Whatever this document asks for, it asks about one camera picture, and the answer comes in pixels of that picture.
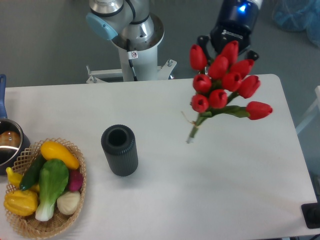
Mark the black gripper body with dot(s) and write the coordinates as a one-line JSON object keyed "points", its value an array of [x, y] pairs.
{"points": [[235, 22]]}

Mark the purple radish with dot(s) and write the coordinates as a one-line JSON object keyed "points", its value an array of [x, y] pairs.
{"points": [[75, 181]]}

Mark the dark green cucumber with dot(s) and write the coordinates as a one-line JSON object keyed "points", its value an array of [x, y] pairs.
{"points": [[32, 174]]}

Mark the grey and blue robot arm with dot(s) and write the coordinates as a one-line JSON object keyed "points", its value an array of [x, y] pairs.
{"points": [[120, 13]]}

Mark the white garlic bulb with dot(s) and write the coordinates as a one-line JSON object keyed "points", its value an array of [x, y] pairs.
{"points": [[68, 202]]}

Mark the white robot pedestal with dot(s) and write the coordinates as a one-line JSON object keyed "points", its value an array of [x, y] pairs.
{"points": [[136, 57]]}

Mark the small yellow gourd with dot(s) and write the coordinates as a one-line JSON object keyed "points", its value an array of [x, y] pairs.
{"points": [[15, 178]]}

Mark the yellow bell pepper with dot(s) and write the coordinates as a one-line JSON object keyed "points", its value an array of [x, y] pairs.
{"points": [[21, 203]]}

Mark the black device at table edge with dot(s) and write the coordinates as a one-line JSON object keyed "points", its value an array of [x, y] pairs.
{"points": [[311, 214]]}

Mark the blue plastic bag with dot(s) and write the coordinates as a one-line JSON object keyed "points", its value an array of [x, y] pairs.
{"points": [[299, 16]]}

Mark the blue handled steel pot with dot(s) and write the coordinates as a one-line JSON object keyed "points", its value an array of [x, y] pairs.
{"points": [[13, 140]]}

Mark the green bok choy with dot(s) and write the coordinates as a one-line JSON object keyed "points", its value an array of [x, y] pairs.
{"points": [[53, 179]]}

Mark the dark grey ribbed vase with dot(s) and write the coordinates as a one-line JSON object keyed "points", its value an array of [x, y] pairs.
{"points": [[119, 146]]}

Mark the red tulip bouquet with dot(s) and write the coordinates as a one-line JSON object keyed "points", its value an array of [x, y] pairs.
{"points": [[219, 81]]}

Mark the white frame at right edge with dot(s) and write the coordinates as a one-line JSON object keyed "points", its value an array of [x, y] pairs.
{"points": [[310, 113]]}

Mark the yellow squash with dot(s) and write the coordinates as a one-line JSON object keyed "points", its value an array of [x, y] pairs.
{"points": [[52, 150]]}

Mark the woven wicker basket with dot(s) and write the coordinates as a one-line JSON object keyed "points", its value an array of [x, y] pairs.
{"points": [[28, 226]]}

